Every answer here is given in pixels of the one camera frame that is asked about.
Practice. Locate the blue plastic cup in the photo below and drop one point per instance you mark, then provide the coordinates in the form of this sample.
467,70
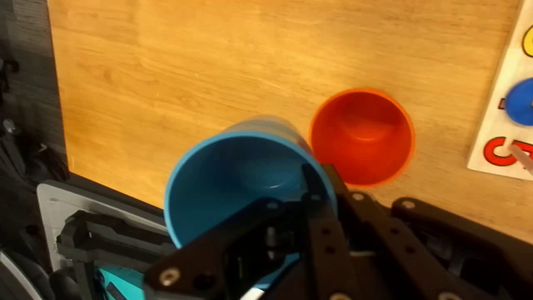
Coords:
251,160

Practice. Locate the orange plastic cup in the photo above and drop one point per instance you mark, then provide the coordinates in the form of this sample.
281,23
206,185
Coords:
367,135

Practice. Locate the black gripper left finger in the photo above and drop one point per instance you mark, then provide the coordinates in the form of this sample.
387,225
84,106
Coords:
226,261

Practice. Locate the white puzzle board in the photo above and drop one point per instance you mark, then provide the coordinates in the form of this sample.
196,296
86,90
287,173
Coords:
504,143

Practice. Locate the black bag with teal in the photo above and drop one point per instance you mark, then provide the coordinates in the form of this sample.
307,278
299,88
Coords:
111,255

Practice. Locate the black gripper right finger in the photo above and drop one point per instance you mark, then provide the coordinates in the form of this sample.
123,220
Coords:
376,253

